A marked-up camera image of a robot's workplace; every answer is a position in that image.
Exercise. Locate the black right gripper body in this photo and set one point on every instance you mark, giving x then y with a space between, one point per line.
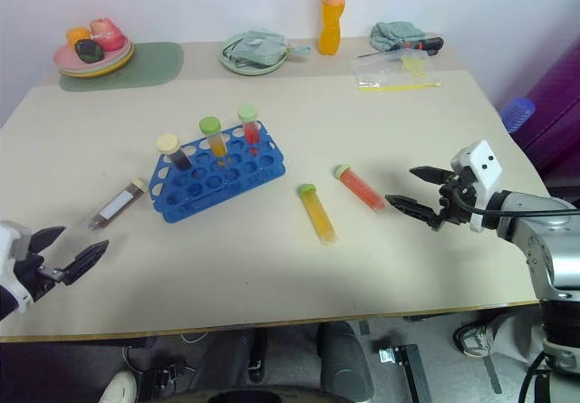
455 204

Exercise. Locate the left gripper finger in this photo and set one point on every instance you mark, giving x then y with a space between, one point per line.
86 260
45 238

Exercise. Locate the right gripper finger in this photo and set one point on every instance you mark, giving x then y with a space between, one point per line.
412 208
432 175

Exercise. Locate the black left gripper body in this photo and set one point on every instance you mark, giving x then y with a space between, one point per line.
31 276

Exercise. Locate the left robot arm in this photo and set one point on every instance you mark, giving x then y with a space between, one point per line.
6 303

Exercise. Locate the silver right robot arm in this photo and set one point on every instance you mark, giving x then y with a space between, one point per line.
539 226

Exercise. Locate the green-capped red liquid tube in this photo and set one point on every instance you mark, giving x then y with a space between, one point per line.
362 190
250 132

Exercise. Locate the cream-capped dark liquid tube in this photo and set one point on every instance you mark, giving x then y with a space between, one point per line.
176 151
117 204

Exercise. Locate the green-capped yellow liquid tube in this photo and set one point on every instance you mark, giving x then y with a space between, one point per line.
318 216
217 144

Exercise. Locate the blue test tube rack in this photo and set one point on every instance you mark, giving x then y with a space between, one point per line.
238 188

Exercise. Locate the yellow plastic strip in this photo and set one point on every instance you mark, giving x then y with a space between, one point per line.
399 87

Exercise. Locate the blue ribbed cap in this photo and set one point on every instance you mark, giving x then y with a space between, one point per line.
517 113

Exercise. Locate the clear plastic zip bag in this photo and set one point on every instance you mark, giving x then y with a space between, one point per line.
385 70

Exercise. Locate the white shoe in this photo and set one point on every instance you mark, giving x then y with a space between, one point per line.
118 387

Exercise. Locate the red black screwdriver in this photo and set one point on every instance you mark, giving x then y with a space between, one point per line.
428 44

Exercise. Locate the purple fabric object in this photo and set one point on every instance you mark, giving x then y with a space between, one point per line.
557 113

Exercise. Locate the grey sneaker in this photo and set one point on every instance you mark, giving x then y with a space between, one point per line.
473 339

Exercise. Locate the grey trouser leg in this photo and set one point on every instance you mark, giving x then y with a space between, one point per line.
514 337

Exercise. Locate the teal folded cloth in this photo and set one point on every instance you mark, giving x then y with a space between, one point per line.
394 33

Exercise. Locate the dark grey rounded shape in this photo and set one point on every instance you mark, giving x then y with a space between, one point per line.
344 362

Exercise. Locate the orange drink bottle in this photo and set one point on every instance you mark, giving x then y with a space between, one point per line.
331 27

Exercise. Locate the yellow plate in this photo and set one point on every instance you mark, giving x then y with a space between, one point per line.
113 69

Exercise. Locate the pink plate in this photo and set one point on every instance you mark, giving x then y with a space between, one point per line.
67 56

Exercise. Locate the dark green toy fruit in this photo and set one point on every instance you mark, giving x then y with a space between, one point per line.
89 50

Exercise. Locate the green placemat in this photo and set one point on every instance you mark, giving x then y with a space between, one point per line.
151 65

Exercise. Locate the orange toy fruit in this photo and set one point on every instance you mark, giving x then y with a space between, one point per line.
77 34

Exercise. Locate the light green plate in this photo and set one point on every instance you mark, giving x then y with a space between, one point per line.
254 69

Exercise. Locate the pink toy peach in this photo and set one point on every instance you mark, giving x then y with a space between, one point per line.
108 33

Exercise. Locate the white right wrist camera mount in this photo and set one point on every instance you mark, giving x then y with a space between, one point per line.
484 160

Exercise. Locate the black metal frame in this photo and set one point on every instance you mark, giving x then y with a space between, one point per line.
410 369

